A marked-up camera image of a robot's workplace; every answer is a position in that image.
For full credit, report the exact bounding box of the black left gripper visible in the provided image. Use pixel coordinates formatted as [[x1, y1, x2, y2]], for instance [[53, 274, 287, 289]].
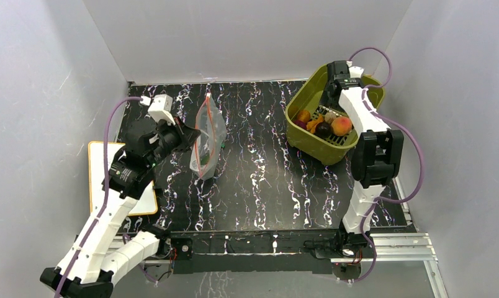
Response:
[[148, 115, 201, 168]]

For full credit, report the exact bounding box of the clear zip bag red zipper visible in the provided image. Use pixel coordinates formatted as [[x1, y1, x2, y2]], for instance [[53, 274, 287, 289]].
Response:
[[189, 92, 227, 181]]

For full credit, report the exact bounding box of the beige walnut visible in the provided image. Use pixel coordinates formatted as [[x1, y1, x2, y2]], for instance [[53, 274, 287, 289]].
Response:
[[324, 112, 338, 124]]

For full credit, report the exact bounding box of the orange peach fruit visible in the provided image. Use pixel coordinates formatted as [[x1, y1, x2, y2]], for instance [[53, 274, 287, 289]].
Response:
[[331, 116, 353, 137]]

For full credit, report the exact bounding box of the dark green avocado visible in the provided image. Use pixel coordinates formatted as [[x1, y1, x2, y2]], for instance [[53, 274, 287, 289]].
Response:
[[199, 152, 212, 166]]

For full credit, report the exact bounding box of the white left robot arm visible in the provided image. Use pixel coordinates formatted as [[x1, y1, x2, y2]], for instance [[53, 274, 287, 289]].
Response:
[[40, 117, 200, 297]]

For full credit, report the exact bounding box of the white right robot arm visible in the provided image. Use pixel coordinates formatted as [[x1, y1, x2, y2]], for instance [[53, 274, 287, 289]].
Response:
[[320, 60, 404, 257]]

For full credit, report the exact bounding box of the yellow orange food piece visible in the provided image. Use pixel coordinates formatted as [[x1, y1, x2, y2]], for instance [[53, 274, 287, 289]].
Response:
[[306, 114, 325, 134]]

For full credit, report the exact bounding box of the magenta purple food piece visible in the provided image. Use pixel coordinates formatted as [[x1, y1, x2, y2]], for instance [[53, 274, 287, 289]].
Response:
[[294, 120, 307, 130]]

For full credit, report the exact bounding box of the small orange fruit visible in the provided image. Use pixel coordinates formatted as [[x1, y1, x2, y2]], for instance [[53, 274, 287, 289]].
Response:
[[296, 109, 312, 124]]

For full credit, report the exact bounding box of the dark purple plum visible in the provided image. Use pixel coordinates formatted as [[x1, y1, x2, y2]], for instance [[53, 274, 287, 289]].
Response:
[[314, 122, 333, 139]]

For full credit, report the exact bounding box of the olive green plastic basket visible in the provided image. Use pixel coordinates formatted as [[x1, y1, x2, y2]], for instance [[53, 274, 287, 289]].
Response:
[[285, 63, 387, 166]]

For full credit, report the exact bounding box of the white board orange rim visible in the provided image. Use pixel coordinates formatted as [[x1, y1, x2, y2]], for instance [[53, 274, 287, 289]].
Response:
[[87, 140, 159, 219]]

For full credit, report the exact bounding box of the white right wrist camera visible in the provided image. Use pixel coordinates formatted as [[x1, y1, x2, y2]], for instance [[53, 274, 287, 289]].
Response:
[[346, 61, 364, 78]]

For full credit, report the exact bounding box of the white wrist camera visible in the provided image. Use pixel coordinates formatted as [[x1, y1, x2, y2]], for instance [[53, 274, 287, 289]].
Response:
[[140, 94, 176, 126], [346, 61, 364, 78]]

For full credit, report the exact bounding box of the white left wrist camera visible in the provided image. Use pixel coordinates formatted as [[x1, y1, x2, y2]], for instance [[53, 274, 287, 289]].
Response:
[[140, 94, 176, 126]]

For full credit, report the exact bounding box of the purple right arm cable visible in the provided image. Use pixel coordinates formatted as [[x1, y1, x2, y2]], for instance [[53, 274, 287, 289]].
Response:
[[348, 46, 425, 284]]

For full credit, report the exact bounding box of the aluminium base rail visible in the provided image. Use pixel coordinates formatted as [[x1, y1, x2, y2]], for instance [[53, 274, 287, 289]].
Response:
[[70, 230, 450, 298]]

